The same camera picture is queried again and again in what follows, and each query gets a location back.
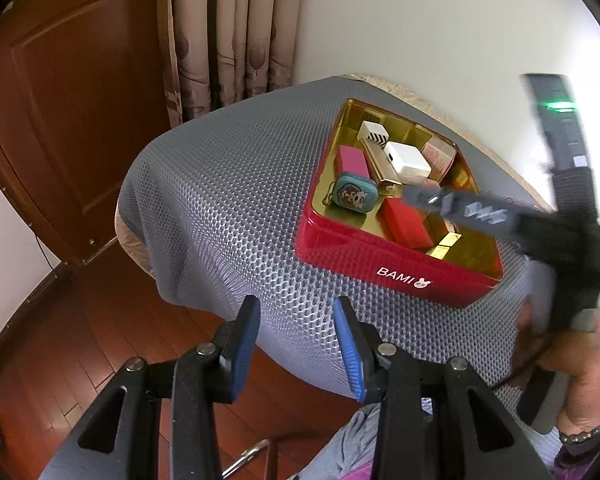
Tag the white box chevron print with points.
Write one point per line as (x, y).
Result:
(372, 131)

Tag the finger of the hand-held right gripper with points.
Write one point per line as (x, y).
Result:
(470, 212)

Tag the person's right hand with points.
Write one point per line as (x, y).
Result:
(587, 365)

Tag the person's grey trousers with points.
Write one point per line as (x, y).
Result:
(350, 440)

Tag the white rounded box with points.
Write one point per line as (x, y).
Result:
(405, 160)

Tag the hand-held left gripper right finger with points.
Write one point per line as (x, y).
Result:
(352, 350)

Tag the chrome metal tube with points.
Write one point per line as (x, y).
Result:
(252, 452)

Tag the pink box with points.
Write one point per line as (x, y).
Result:
(352, 162)

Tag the purple patterned clothing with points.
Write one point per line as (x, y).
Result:
(330, 475)

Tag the long beige box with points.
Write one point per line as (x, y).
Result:
(380, 167)

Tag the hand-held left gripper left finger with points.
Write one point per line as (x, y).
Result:
(245, 355)

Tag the brown wooden door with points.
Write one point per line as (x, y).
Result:
(70, 110)

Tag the red tin box gold interior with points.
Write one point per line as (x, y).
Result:
(380, 260)

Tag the yellow striped box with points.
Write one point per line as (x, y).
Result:
(442, 249)

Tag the brown cardboard box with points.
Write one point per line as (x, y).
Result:
(437, 157)

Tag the blue cartoon pouch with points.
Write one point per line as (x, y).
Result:
(355, 194)

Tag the beige leaf print curtain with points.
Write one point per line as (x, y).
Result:
(230, 35)

